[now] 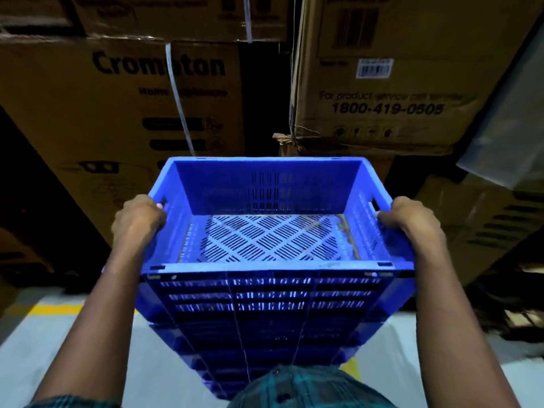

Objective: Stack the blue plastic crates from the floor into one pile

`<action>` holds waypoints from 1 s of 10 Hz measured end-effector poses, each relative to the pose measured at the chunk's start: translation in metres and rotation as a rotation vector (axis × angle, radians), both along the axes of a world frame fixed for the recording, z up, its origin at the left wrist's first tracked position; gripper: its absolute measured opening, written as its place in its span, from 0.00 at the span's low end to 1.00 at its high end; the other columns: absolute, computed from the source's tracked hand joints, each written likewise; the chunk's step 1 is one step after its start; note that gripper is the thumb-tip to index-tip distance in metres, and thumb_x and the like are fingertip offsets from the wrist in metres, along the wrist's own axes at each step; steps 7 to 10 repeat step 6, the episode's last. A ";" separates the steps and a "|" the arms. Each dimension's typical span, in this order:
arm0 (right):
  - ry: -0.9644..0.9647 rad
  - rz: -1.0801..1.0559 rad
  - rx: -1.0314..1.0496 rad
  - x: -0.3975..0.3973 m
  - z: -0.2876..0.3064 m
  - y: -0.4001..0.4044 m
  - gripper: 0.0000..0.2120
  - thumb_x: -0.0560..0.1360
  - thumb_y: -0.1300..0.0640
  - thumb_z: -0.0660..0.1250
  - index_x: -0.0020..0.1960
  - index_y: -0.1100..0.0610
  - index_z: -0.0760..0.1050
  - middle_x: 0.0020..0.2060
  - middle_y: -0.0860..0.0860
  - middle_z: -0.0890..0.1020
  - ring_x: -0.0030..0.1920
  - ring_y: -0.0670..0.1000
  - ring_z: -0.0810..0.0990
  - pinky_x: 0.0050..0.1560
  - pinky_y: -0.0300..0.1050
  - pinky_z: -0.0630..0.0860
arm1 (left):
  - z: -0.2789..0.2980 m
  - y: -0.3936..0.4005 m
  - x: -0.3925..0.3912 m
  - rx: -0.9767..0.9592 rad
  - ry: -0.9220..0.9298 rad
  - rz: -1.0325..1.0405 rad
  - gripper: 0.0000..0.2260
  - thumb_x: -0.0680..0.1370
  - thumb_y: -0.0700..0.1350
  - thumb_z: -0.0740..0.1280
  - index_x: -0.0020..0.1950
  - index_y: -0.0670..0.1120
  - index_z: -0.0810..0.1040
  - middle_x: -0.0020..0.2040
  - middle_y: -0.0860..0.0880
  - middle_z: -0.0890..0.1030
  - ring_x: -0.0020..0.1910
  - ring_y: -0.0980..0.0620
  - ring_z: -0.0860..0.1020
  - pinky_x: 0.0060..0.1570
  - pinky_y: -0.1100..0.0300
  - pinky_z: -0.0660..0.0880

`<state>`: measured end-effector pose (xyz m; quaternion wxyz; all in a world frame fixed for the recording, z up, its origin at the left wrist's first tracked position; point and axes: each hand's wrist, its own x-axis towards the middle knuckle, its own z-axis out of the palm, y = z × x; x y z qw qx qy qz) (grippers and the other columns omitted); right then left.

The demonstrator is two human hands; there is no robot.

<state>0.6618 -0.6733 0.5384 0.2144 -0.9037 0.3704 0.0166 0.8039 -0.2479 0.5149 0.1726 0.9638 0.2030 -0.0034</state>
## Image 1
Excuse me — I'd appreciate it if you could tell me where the person's right hand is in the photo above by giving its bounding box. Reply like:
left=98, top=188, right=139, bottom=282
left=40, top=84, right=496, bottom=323
left=376, top=195, right=448, bottom=252

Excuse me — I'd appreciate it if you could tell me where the stack of blue crates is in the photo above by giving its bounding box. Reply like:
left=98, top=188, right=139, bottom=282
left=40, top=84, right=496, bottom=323
left=135, top=267, right=416, bottom=401

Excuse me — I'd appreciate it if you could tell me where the blue crate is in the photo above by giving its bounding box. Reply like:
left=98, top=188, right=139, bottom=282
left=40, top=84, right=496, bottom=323
left=140, top=156, right=416, bottom=278

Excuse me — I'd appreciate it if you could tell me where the person's left forearm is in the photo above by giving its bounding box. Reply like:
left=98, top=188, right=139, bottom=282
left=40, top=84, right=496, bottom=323
left=31, top=244, right=148, bottom=405

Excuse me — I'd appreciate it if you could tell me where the clear plastic sheet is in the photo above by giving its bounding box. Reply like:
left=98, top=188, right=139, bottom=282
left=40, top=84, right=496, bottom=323
left=456, top=20, right=544, bottom=193

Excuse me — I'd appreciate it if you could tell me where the wide printed cardboard box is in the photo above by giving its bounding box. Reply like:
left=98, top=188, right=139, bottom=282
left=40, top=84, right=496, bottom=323
left=69, top=0, right=293, bottom=43

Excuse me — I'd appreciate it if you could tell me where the white packing strap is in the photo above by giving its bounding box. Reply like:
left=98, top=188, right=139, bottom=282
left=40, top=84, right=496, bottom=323
left=164, top=42, right=197, bottom=158
left=243, top=0, right=254, bottom=44

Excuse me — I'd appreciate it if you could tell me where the person's right forearm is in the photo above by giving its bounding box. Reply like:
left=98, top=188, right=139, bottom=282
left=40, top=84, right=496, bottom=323
left=409, top=240, right=522, bottom=408

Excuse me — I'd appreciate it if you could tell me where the large strapped cardboard box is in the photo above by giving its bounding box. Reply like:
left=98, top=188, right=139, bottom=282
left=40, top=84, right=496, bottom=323
left=0, top=35, right=247, bottom=248

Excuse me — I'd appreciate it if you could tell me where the person's left hand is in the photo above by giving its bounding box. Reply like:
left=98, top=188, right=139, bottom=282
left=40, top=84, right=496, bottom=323
left=110, top=194, right=168, bottom=256

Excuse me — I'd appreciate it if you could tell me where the narrow printed cardboard box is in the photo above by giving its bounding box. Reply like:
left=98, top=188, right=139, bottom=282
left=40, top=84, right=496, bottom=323
left=271, top=132, right=397, bottom=184

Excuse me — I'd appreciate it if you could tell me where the teal plaid shirt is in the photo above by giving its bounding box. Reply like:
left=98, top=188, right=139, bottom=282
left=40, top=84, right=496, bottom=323
left=24, top=364, right=399, bottom=408

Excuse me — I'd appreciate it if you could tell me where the plain cardboard box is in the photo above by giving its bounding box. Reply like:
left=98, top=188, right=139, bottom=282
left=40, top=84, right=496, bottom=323
left=0, top=224, right=55, bottom=275

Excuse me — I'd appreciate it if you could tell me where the torn-edged cardboard box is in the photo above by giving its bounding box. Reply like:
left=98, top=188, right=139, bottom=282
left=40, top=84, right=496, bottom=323
left=290, top=0, right=544, bottom=158

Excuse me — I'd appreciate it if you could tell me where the cardboard box with black bars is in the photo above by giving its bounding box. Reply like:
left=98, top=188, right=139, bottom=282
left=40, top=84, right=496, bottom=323
left=413, top=173, right=544, bottom=288

